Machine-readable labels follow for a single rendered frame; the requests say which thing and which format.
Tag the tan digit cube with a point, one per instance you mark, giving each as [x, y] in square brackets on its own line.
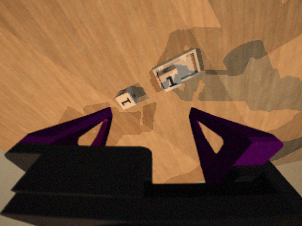
[126, 98]
[170, 78]

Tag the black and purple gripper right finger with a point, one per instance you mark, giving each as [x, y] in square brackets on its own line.
[242, 145]

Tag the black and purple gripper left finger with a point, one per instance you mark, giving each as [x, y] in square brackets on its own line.
[68, 133]

